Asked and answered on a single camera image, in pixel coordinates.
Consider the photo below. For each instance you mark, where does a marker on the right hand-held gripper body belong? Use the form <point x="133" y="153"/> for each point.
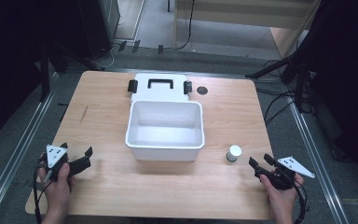
<point x="284" y="179"/>

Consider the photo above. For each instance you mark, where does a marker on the person's left hand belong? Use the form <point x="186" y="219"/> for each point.
<point x="57" y="194"/>

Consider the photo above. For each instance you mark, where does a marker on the person's right hand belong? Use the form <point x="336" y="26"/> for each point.
<point x="284" y="199"/>

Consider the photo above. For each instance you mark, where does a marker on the small white-capped jar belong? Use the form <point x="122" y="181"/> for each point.
<point x="233" y="153"/>

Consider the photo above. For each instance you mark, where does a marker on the dark round table grommet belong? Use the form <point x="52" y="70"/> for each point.
<point x="202" y="90"/>

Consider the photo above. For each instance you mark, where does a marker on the black metal stand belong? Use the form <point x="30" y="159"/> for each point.
<point x="45" y="74"/>
<point x="292" y="71"/>

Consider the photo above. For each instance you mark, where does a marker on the metal floor rail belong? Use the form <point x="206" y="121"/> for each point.
<point x="318" y="161"/>
<point x="15" y="155"/>

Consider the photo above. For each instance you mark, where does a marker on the dark cabinet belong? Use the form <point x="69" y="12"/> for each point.
<point x="99" y="25"/>

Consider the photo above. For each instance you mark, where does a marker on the white plastic storage box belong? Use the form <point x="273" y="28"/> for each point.
<point x="164" y="127"/>

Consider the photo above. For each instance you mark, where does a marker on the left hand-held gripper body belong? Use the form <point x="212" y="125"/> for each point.
<point x="56" y="155"/>

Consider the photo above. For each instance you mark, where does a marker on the black curtain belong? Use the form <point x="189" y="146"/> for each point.
<point x="6" y="62"/>
<point x="348" y="77"/>

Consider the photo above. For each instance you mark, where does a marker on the light wooden frame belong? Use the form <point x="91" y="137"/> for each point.
<point x="230" y="14"/>

